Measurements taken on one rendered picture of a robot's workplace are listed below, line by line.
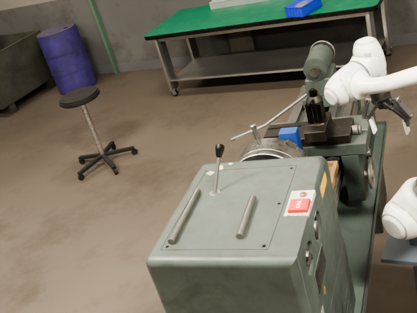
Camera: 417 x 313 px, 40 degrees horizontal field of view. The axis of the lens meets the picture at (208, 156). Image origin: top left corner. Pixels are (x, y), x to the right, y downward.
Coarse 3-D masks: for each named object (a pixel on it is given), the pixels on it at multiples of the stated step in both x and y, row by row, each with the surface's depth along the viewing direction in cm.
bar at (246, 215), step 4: (252, 196) 182; (252, 200) 181; (248, 204) 179; (252, 204) 179; (248, 208) 177; (252, 208) 178; (244, 212) 176; (248, 212) 176; (244, 216) 174; (248, 216) 174; (244, 220) 172; (248, 220) 174; (240, 224) 171; (244, 224) 171; (240, 228) 169; (244, 228) 170; (236, 232) 169; (240, 232) 167; (236, 236) 168; (240, 236) 167
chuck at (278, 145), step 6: (264, 138) 224; (270, 138) 223; (276, 138) 222; (252, 144) 225; (264, 144) 220; (270, 144) 219; (276, 144) 219; (282, 144) 219; (246, 150) 223; (252, 150) 219; (276, 150) 215; (282, 150) 216; (288, 150) 217; (294, 150) 218; (300, 150) 221; (240, 156) 224; (294, 156) 215; (300, 156) 218
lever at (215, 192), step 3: (219, 159) 193; (219, 162) 193; (216, 165) 194; (219, 165) 194; (216, 168) 194; (216, 171) 194; (216, 174) 194; (216, 177) 194; (216, 180) 194; (216, 183) 194; (216, 186) 194; (213, 189) 194; (216, 189) 194; (210, 192) 196; (213, 192) 194; (216, 192) 194; (219, 192) 194; (210, 195) 194; (213, 195) 193; (216, 195) 193
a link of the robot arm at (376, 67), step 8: (360, 40) 205; (368, 40) 203; (376, 40) 204; (360, 48) 203; (368, 48) 202; (376, 48) 203; (352, 56) 208; (360, 56) 204; (368, 56) 203; (376, 56) 203; (384, 56) 207; (360, 64) 202; (368, 64) 203; (376, 64) 204; (384, 64) 207; (368, 72) 202; (376, 72) 205; (384, 72) 208
